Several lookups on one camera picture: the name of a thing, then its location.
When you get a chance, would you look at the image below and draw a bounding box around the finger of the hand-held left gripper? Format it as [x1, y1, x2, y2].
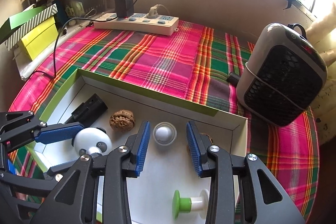
[0, 158, 80, 197]
[0, 111, 85, 154]

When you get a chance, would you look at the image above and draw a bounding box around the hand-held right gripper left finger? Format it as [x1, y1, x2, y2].
[30, 120, 151, 224]

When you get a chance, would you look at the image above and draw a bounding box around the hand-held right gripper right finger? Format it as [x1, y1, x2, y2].
[186, 121, 306, 224]

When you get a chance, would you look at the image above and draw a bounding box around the small brown walnut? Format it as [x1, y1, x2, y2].
[186, 133, 214, 153]

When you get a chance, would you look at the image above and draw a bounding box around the white round cap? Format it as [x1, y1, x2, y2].
[153, 122, 177, 146]

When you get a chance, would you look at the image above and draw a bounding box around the large brown walnut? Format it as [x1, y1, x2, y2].
[109, 109, 135, 131]

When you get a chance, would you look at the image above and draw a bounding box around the white panda toy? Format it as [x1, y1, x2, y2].
[73, 127, 113, 159]

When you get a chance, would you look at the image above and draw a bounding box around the green cardboard box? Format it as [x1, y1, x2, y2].
[25, 68, 248, 224]

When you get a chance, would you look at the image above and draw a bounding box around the black cylindrical device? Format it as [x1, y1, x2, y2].
[64, 93, 109, 126]

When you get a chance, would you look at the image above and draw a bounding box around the green white spool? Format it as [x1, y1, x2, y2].
[172, 189, 210, 220]

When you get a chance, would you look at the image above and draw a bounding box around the white board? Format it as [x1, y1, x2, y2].
[14, 48, 57, 81]

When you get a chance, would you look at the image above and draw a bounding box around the pink green plaid tablecloth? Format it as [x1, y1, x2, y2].
[8, 20, 321, 216]

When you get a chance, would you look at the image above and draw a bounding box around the lime shoebox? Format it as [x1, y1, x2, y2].
[21, 16, 59, 61]

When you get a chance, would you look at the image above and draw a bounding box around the grey space heater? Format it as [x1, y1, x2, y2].
[236, 22, 328, 127]

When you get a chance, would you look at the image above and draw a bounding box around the striped box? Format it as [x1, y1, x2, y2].
[5, 5, 58, 51]

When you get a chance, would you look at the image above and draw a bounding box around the white power strip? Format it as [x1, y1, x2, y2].
[93, 13, 180, 36]

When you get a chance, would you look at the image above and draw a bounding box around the clear storage container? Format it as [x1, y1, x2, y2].
[56, 0, 108, 26]

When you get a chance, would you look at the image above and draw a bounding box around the white plug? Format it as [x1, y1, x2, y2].
[147, 4, 168, 18]

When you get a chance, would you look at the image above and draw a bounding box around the cream heart curtain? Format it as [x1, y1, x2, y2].
[307, 4, 336, 62]

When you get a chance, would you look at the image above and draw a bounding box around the black charger with cable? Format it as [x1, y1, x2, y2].
[28, 0, 141, 77]

